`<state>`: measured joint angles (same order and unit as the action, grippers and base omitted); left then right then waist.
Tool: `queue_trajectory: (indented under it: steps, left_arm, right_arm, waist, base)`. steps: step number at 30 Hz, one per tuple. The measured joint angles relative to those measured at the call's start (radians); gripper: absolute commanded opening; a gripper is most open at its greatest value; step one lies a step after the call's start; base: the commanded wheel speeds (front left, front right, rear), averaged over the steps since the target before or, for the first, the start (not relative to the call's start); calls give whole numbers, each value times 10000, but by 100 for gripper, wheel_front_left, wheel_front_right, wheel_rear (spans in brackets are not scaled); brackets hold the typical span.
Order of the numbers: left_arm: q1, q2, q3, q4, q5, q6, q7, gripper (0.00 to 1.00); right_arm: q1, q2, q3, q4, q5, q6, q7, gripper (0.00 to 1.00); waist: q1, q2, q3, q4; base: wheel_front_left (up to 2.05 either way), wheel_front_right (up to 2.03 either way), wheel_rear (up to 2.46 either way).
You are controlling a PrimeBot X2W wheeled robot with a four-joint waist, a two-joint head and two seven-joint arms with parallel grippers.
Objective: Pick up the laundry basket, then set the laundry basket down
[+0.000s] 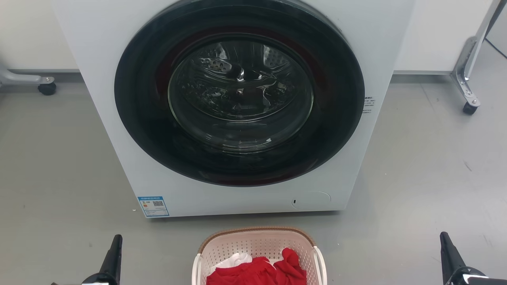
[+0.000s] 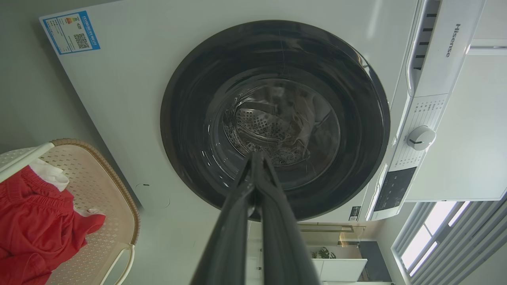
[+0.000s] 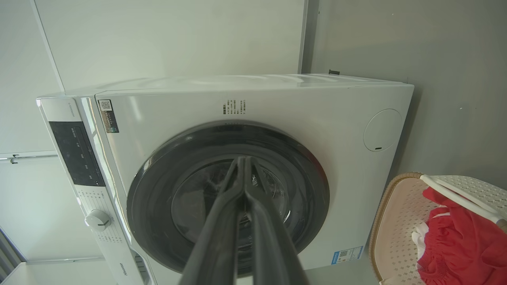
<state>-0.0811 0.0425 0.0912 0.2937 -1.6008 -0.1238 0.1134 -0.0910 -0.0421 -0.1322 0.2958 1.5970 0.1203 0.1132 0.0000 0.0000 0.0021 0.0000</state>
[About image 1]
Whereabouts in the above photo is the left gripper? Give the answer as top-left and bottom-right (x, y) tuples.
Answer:
(81, 234), (123, 285)

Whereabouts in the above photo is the red garment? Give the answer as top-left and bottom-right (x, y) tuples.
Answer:
(206, 248), (307, 285)

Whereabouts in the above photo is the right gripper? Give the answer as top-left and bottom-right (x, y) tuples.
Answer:
(440, 232), (507, 285)

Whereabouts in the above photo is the white garment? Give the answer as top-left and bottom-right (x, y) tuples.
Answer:
(210, 252), (253, 274)

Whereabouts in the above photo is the blue energy label sticker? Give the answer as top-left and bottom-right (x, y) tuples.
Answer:
(137, 196), (170, 218)

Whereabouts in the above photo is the black round washer door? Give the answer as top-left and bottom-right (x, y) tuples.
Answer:
(114, 0), (365, 187)

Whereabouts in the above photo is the beige perforated laundry basket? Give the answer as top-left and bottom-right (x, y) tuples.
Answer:
(192, 226), (328, 285)

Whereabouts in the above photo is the white front-load washing machine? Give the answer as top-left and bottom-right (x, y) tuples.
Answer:
(51, 0), (416, 218)

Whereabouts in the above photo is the grey stand leg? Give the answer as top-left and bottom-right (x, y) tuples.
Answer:
(0, 65), (55, 86)
(451, 0), (507, 108)

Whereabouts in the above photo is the round white filter cover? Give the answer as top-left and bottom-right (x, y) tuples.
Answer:
(291, 191), (332, 210)

